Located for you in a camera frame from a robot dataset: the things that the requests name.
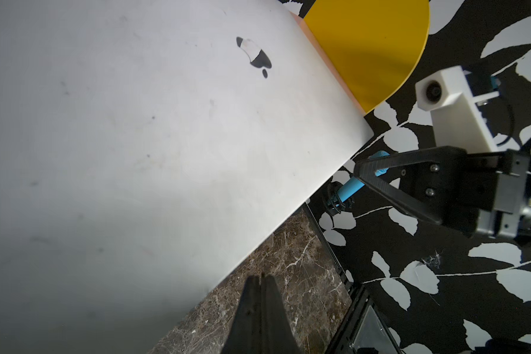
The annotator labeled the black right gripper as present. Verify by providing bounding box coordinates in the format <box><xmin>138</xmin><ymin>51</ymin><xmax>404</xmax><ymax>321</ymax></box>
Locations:
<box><xmin>353</xmin><ymin>146</ymin><xmax>531</xmax><ymax>241</ymax></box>

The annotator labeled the yellow two-tier toy shelf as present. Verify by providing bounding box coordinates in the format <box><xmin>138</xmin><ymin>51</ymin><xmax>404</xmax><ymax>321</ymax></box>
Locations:
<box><xmin>283</xmin><ymin>1</ymin><xmax>430</xmax><ymax>114</ymax></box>

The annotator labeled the silver laptop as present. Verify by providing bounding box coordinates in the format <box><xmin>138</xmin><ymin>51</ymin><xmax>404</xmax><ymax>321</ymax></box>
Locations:
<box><xmin>0</xmin><ymin>1</ymin><xmax>373</xmax><ymax>353</ymax></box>

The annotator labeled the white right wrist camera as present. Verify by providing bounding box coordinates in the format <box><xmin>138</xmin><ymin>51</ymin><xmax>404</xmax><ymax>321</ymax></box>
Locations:
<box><xmin>415</xmin><ymin>66</ymin><xmax>499</xmax><ymax>153</ymax></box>

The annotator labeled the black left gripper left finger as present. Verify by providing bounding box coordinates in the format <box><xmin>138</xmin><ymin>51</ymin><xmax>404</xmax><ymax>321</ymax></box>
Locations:
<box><xmin>221</xmin><ymin>276</ymin><xmax>261</xmax><ymax>354</ymax></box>

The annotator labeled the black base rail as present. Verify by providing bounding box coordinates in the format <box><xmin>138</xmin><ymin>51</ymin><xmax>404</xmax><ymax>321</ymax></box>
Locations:
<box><xmin>325</xmin><ymin>286</ymin><xmax>402</xmax><ymax>354</ymax></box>

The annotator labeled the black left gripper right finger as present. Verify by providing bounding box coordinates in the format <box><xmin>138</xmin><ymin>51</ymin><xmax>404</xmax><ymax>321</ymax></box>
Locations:
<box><xmin>262</xmin><ymin>275</ymin><xmax>301</xmax><ymax>353</ymax></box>

